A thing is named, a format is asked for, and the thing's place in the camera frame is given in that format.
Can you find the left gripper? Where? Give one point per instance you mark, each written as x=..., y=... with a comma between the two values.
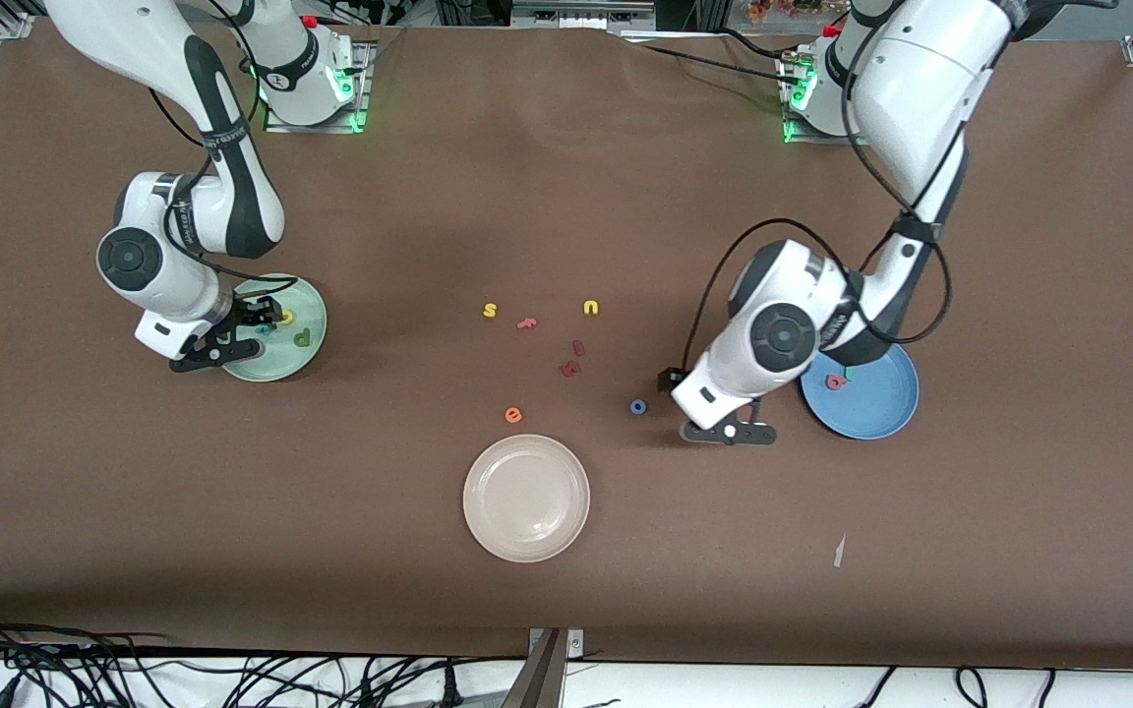
x=665, y=381

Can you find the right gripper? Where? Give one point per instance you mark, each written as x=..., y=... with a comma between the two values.
x=250, y=314

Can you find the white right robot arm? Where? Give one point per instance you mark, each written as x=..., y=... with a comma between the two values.
x=134, y=49

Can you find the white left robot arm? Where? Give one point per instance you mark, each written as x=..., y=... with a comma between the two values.
x=921, y=98

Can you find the pale green plate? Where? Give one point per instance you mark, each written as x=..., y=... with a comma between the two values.
x=281, y=360

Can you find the dark red foam letter z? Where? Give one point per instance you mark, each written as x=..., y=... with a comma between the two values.
x=569, y=369

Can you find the beige plate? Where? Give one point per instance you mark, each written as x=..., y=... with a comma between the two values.
x=526, y=499

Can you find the blue plate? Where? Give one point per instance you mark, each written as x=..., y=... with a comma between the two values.
x=871, y=408

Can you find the brown paper table cover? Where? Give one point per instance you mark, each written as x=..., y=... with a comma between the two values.
x=566, y=197

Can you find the white tape scrap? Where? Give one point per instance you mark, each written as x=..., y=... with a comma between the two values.
x=839, y=551

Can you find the grey metal box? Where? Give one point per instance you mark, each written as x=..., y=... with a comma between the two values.
x=581, y=12

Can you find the orange artificial flowers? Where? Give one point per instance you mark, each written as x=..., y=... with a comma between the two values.
x=783, y=10

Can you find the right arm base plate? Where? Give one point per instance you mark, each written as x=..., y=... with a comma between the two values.
x=330, y=128

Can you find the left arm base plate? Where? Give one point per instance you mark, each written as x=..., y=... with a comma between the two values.
x=822, y=140

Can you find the aluminium post with bracket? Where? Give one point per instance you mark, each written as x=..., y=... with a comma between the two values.
x=547, y=674

